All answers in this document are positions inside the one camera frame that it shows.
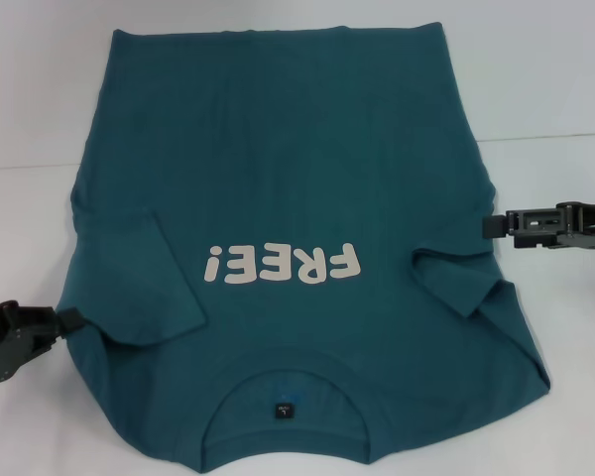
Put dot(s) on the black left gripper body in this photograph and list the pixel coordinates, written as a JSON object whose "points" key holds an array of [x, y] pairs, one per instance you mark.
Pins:
{"points": [[2, 347]]}

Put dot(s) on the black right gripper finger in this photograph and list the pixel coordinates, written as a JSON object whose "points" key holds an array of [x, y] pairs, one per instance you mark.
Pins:
{"points": [[528, 223], [535, 241]]}

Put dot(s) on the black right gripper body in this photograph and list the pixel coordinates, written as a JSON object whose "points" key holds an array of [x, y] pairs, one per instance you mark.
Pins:
{"points": [[592, 225]]}

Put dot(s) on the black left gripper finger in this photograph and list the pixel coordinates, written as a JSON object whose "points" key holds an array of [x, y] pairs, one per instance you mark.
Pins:
{"points": [[49, 320]]}

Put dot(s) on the teal blue printed t-shirt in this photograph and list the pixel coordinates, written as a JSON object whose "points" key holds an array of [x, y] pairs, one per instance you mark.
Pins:
{"points": [[277, 149]]}

